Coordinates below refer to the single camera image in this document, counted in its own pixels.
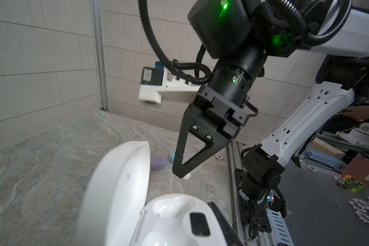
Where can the person with glasses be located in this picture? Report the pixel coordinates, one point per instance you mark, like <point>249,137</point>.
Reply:
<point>358,113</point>

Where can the white earbud charging case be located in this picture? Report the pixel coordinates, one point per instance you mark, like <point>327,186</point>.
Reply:
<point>115,211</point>

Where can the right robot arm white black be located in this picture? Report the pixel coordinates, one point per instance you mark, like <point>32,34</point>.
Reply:
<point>242,35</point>

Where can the pink cylindrical container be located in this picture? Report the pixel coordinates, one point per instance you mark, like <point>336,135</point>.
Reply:
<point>358,168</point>

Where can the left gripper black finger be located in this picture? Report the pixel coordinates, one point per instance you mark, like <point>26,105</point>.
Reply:
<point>227,231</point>

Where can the white earbud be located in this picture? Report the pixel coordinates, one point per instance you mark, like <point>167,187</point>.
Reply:
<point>187,176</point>

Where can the purple earbud charging case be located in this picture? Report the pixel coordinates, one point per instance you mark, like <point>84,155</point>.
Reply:
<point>158,163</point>

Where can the poker chip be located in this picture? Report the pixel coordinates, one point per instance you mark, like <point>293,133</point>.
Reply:
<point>219,157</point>

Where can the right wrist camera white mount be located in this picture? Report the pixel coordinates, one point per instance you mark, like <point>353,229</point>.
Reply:
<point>158,84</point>

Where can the blue earbud charging case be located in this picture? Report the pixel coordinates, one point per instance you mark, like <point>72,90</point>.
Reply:
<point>172,157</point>

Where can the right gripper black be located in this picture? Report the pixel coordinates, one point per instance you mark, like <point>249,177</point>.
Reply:
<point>223,108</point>

